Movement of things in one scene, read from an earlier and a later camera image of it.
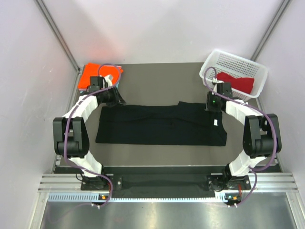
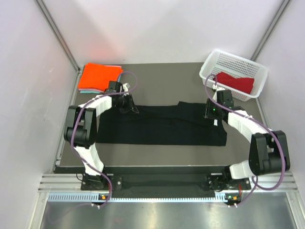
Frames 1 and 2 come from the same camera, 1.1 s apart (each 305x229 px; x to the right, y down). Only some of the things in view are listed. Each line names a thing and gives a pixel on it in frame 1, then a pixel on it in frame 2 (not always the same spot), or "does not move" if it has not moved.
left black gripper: [117, 98] -> [130, 105]
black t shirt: [188, 123] does not move
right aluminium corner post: [270, 29] does not move
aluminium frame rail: [266, 182] does not move
